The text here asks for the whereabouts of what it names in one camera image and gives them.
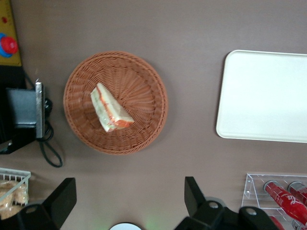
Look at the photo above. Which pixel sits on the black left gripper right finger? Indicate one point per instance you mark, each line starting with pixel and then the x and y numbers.
pixel 206 214

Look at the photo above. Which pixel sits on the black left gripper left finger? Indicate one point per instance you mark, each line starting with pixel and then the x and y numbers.
pixel 54 206

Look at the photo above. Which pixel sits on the wrapped triangle sandwich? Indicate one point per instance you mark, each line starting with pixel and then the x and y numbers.
pixel 109 107

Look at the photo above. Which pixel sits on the cream plastic tray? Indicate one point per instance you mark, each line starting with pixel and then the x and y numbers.
pixel 263 95

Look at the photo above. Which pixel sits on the round brown wicker basket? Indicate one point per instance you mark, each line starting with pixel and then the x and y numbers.
pixel 144 95

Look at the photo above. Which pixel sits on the bagged brown bread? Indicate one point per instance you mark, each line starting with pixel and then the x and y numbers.
pixel 9 194

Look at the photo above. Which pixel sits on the clear acrylic bottle box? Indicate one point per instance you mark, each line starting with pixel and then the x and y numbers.
pixel 254 189

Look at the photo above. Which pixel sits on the white round disc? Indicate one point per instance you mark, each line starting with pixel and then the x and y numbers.
pixel 124 226

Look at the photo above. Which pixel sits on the grey metal plate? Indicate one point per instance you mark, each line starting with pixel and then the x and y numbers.
pixel 39 107

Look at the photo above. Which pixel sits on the black mounting block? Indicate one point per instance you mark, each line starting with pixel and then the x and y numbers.
pixel 20 107

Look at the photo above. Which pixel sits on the red emergency stop button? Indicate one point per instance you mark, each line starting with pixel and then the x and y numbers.
pixel 9 45

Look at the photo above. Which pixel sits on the yellow emergency stop box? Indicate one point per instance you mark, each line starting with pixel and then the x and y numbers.
pixel 9 19

